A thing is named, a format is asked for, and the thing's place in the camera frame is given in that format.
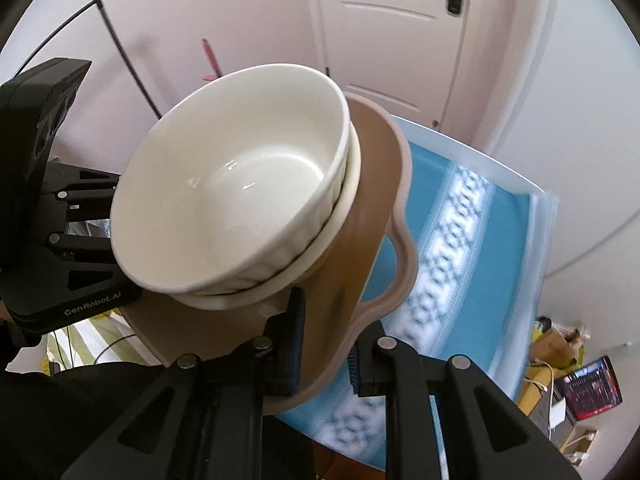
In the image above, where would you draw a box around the white ribbed bowl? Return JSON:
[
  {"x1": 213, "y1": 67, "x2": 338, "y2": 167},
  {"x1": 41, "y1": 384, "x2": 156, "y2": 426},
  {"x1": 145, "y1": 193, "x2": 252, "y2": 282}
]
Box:
[{"x1": 110, "y1": 63, "x2": 351, "y2": 296}]

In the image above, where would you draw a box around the small cardboard box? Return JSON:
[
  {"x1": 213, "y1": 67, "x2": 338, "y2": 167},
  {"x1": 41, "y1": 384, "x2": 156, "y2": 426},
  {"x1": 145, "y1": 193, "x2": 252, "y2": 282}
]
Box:
[{"x1": 559, "y1": 425, "x2": 601, "y2": 462}]

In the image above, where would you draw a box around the white panelled door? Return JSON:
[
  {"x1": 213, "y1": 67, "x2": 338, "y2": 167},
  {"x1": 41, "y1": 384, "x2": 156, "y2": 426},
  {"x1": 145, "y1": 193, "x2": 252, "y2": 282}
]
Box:
[{"x1": 305, "y1": 0, "x2": 558, "y2": 153}]

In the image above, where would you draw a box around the pink plastic stick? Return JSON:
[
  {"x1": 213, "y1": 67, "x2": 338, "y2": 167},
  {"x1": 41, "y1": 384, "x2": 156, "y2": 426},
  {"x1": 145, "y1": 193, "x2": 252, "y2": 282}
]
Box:
[{"x1": 201, "y1": 38, "x2": 224, "y2": 82}]

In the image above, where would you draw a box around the brown plastic bowl with handles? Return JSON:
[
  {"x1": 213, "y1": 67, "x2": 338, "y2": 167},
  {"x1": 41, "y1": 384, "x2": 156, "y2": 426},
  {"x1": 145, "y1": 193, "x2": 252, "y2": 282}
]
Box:
[{"x1": 122, "y1": 91, "x2": 420, "y2": 416}]

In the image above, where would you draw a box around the thin black cable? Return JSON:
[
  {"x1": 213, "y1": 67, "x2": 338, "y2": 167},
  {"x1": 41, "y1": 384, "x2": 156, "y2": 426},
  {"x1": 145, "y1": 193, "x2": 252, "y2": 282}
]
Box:
[{"x1": 0, "y1": 0, "x2": 164, "y2": 120}]

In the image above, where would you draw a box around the brown cardboard box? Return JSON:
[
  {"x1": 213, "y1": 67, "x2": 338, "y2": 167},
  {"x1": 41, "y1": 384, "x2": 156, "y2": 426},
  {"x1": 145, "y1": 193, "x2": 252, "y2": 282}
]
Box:
[{"x1": 517, "y1": 317, "x2": 582, "y2": 417}]

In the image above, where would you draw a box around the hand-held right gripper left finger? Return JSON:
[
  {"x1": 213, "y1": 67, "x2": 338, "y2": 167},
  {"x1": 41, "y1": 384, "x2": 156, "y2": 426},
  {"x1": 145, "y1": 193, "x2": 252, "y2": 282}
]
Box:
[{"x1": 60, "y1": 287, "x2": 307, "y2": 480}]

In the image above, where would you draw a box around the yellow striped cloth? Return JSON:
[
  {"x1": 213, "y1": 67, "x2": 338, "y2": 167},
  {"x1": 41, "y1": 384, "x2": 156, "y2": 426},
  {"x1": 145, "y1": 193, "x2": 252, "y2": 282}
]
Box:
[{"x1": 45, "y1": 307, "x2": 156, "y2": 368}]

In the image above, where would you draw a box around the blue patterned tablecloth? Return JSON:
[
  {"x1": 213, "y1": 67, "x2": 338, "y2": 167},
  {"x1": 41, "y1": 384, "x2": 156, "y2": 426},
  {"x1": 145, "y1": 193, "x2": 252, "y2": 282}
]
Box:
[{"x1": 275, "y1": 137, "x2": 543, "y2": 461}]

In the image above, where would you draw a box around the cream bowl with cartoon print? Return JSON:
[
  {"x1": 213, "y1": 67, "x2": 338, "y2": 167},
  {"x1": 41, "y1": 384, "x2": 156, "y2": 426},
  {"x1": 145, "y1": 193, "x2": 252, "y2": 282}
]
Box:
[{"x1": 167, "y1": 110, "x2": 362, "y2": 311}]

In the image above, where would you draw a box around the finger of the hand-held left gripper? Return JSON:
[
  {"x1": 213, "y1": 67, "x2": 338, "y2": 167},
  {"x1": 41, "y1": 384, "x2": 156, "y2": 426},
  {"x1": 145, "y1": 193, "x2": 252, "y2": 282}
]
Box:
[
  {"x1": 46, "y1": 231, "x2": 137, "y2": 294},
  {"x1": 44, "y1": 161, "x2": 122, "y2": 222}
]

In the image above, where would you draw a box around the red and black box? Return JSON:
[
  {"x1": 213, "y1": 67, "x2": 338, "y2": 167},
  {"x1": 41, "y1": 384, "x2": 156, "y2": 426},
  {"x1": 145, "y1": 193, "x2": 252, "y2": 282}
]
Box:
[{"x1": 554, "y1": 356, "x2": 624, "y2": 420}]

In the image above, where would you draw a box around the white charger cable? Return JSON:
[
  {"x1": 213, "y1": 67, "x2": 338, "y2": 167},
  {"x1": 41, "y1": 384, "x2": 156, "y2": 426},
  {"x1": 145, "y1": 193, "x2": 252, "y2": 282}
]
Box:
[{"x1": 529, "y1": 357, "x2": 557, "y2": 411}]

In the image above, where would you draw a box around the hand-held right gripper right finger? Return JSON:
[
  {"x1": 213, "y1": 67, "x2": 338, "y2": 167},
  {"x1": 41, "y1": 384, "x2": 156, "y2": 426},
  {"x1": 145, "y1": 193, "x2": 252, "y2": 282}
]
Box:
[{"x1": 348, "y1": 335, "x2": 581, "y2": 480}]

